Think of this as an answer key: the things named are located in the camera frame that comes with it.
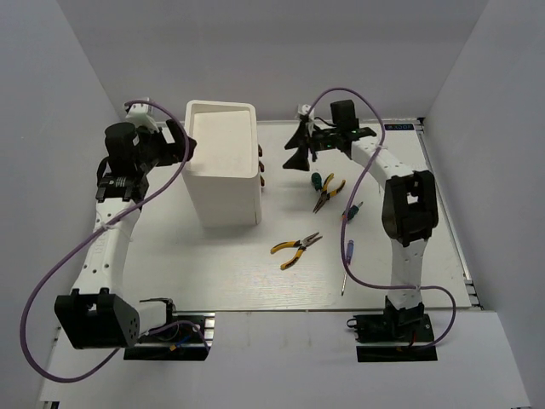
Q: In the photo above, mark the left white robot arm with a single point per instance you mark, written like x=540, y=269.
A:
x=94, y=315

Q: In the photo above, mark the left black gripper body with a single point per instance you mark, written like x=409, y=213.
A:
x=156, y=152

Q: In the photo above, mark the green orange stubby screwdriver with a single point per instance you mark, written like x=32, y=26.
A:
x=349, y=214

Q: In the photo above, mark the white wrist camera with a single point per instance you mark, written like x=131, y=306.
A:
x=306, y=117
x=141, y=115

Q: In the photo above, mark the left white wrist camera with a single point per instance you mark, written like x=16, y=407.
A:
x=141, y=115

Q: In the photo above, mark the green stubby flathead screwdriver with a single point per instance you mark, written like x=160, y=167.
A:
x=316, y=180

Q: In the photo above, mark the white drawer cabinet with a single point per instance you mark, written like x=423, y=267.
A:
x=223, y=177

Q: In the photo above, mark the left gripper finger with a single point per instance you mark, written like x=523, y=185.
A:
x=183, y=149
x=176, y=130

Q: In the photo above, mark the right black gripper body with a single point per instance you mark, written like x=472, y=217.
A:
x=325, y=139

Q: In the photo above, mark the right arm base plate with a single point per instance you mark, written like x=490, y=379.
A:
x=375, y=343

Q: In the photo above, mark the yellow needle-nose pliers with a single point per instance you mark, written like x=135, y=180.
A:
x=325, y=193
x=300, y=245

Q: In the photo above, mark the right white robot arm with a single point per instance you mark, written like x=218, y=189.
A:
x=409, y=210

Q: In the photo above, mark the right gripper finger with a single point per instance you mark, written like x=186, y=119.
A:
x=301, y=137
x=298, y=161

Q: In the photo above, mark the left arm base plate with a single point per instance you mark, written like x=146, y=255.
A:
x=189, y=340

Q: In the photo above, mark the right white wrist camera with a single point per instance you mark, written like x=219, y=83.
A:
x=306, y=117

